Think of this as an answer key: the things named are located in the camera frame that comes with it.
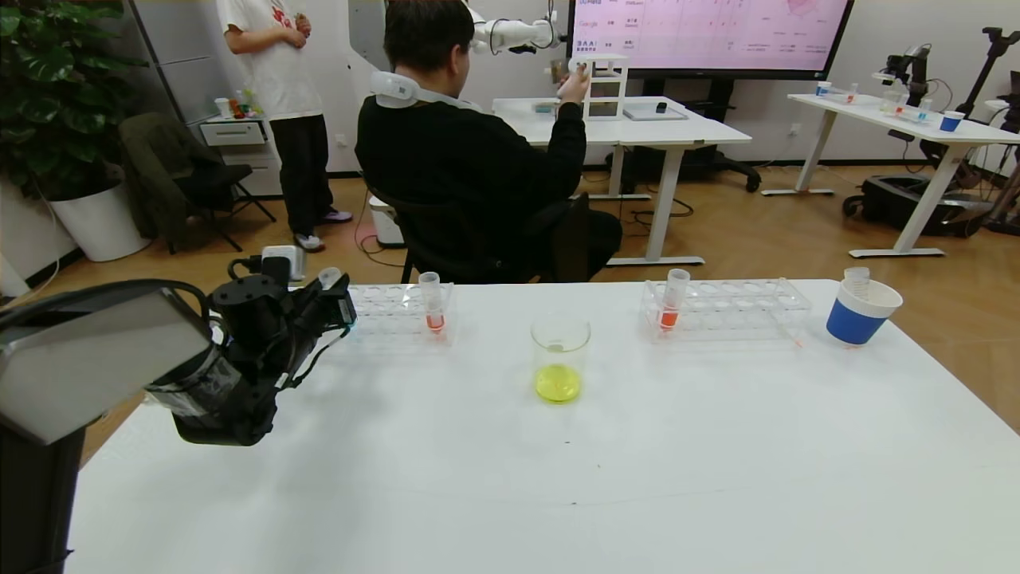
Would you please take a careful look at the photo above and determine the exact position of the blue pigment test tube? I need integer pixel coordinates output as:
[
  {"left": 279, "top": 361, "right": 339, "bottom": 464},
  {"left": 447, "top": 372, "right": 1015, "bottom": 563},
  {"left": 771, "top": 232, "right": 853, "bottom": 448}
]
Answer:
[{"left": 317, "top": 267, "right": 357, "bottom": 336}]

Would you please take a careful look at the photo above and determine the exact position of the small white drawer unit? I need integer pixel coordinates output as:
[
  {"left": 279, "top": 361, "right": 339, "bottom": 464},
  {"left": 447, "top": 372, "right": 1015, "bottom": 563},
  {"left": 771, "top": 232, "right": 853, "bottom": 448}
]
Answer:
[{"left": 575, "top": 54, "right": 629, "bottom": 122}]

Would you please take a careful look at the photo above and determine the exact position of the dark chair with jacket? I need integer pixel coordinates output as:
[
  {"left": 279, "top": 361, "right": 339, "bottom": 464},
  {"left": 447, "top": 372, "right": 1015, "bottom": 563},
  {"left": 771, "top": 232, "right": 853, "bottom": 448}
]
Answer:
[{"left": 120, "top": 113, "right": 277, "bottom": 256}]

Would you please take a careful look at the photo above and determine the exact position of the red pigment test tube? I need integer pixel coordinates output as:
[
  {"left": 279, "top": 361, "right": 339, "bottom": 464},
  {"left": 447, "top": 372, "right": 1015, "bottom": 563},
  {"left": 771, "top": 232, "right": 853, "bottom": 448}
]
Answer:
[
  {"left": 419, "top": 272, "right": 444, "bottom": 334},
  {"left": 657, "top": 269, "right": 691, "bottom": 331}
]

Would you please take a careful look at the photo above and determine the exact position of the white headset on neck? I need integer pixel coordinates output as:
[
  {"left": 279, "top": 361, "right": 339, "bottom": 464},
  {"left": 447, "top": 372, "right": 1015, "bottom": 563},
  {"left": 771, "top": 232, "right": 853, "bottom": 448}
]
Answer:
[{"left": 370, "top": 70, "right": 481, "bottom": 112}]

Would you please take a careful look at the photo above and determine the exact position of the clear acrylic test tube rack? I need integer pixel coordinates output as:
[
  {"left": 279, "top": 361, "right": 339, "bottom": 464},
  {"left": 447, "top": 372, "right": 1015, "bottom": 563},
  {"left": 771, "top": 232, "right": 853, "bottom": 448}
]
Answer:
[
  {"left": 343, "top": 283, "right": 457, "bottom": 348},
  {"left": 640, "top": 277, "right": 814, "bottom": 344}
]

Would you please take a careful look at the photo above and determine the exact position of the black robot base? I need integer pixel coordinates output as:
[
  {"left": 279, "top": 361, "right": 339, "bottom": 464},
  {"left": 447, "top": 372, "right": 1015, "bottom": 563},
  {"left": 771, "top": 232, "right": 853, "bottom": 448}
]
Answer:
[{"left": 841, "top": 175, "right": 993, "bottom": 240}]

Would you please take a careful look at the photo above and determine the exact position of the seated person in black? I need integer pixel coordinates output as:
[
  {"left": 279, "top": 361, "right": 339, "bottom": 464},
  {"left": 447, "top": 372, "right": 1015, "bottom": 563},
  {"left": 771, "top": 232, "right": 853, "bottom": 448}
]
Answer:
[{"left": 355, "top": 0, "right": 623, "bottom": 285}]

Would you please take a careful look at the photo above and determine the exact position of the green potted plant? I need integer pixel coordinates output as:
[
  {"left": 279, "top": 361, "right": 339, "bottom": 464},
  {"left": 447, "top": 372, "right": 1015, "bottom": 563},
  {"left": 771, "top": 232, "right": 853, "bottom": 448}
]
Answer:
[{"left": 0, "top": 0, "right": 140, "bottom": 204}]

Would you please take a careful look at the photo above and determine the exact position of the blue white paper cup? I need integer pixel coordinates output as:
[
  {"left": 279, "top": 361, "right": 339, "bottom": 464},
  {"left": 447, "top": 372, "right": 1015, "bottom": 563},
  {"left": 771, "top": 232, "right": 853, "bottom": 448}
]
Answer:
[{"left": 826, "top": 278, "right": 904, "bottom": 346}]

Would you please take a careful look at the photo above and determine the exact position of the white box on floor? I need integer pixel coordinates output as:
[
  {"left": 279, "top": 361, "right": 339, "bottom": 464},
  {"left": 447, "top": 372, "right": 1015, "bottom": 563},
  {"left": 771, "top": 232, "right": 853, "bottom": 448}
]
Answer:
[{"left": 369, "top": 196, "right": 406, "bottom": 248}]

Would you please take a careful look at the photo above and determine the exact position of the black stand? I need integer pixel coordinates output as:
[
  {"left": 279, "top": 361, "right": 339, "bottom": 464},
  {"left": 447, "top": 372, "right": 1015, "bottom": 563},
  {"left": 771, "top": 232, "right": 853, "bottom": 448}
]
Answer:
[{"left": 952, "top": 29, "right": 1020, "bottom": 120}]

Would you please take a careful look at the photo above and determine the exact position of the black office chair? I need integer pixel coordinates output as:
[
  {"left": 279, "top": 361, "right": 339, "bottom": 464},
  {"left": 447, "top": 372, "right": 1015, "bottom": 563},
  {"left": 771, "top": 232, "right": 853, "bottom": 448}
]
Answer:
[{"left": 363, "top": 183, "right": 590, "bottom": 285}]

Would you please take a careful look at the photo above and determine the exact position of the white desk with lab items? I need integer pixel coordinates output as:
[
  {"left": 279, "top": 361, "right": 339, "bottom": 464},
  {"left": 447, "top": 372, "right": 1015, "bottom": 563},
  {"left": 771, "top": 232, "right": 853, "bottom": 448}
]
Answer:
[{"left": 759, "top": 93, "right": 1020, "bottom": 260}]

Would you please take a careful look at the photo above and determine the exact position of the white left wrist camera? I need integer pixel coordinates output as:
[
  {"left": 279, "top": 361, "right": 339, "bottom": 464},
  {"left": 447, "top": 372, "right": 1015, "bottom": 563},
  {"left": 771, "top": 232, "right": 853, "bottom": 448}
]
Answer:
[{"left": 261, "top": 246, "right": 308, "bottom": 281}]

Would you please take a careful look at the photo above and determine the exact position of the white plant pot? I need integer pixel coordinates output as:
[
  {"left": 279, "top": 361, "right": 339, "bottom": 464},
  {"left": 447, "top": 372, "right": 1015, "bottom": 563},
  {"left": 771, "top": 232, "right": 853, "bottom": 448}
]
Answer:
[{"left": 49, "top": 182, "right": 152, "bottom": 262}]

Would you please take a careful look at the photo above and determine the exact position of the white drawer cabinet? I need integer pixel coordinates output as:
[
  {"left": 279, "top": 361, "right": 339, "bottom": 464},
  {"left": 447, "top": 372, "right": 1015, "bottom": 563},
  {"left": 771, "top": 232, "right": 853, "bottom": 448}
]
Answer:
[{"left": 199, "top": 118, "right": 280, "bottom": 198}]

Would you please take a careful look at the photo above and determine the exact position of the large display screen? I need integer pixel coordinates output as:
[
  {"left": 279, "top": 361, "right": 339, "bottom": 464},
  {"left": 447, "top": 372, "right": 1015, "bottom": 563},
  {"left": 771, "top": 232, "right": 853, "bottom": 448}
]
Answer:
[{"left": 567, "top": 0, "right": 854, "bottom": 81}]

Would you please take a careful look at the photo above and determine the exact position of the standing person in white shirt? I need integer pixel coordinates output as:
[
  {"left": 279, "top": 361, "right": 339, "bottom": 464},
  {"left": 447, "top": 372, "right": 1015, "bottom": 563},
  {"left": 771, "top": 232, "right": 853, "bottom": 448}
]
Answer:
[{"left": 217, "top": 0, "right": 354, "bottom": 254}]

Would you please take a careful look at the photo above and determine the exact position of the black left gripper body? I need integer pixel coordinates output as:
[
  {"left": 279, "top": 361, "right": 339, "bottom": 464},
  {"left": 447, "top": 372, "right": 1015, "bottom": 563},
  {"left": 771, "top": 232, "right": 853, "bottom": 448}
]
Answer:
[{"left": 292, "top": 273, "right": 359, "bottom": 341}]

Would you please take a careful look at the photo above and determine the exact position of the glass beaker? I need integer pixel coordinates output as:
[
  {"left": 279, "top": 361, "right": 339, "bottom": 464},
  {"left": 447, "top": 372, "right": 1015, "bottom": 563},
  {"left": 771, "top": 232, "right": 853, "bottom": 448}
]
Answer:
[{"left": 531, "top": 313, "right": 592, "bottom": 405}]

